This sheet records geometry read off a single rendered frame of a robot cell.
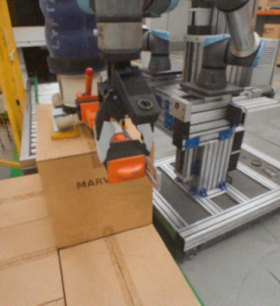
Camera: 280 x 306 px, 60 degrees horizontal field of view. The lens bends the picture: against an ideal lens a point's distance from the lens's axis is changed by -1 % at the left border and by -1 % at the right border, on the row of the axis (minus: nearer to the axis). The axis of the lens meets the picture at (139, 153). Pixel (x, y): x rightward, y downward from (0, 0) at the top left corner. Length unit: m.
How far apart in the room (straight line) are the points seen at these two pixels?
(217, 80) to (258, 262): 1.16
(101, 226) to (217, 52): 0.89
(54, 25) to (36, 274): 0.86
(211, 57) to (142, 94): 0.84
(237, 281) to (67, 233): 1.06
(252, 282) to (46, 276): 1.17
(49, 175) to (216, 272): 1.19
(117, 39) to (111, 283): 0.76
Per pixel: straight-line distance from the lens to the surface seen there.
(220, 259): 1.75
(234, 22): 0.98
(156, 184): 0.44
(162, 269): 0.97
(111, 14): 0.42
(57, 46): 0.95
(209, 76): 1.22
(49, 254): 1.06
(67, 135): 0.93
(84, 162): 0.83
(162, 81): 1.63
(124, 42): 0.42
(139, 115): 0.37
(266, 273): 1.78
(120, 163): 0.46
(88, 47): 0.93
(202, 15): 1.47
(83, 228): 1.01
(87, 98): 0.85
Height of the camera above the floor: 1.33
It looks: 29 degrees down
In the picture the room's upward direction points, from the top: straight up
